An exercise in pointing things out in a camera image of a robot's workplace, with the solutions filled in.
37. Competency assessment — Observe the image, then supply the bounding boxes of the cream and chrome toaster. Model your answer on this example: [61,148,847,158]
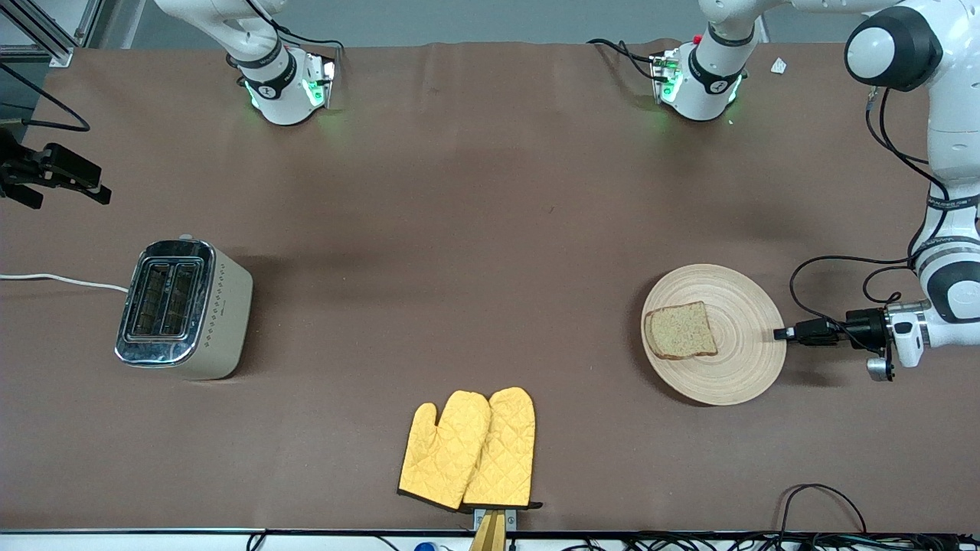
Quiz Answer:
[115,236,253,381]

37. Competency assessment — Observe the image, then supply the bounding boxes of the black arm base cable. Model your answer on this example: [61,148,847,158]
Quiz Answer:
[588,38,667,82]
[245,0,345,77]

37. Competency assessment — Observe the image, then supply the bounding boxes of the brown bread slice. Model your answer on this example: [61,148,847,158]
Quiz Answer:
[645,302,719,360]

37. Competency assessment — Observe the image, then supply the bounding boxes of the small metal bracket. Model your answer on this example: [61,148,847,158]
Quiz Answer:
[473,507,518,531]

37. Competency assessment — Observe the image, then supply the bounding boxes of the aluminium profile frame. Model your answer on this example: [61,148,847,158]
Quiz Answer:
[0,0,105,68]

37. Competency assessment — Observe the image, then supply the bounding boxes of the round light wooden plate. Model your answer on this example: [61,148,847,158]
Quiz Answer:
[641,264,787,406]

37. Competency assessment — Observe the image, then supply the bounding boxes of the yellow quilted oven mitt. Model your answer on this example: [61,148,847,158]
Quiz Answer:
[398,391,492,511]
[462,387,543,510]

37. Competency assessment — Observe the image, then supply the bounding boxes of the black right arm base cable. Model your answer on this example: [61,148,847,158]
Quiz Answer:
[245,0,345,77]

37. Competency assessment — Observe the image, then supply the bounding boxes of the black left arm base cable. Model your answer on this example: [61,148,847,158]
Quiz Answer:
[588,38,667,82]

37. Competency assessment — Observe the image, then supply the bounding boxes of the white toaster power cord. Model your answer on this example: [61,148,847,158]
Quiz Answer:
[0,273,129,294]

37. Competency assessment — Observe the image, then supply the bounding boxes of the black looped cable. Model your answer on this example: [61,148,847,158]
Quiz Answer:
[779,484,868,534]

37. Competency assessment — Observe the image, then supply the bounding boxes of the tangled black cable bundle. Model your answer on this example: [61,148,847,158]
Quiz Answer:
[567,533,980,551]

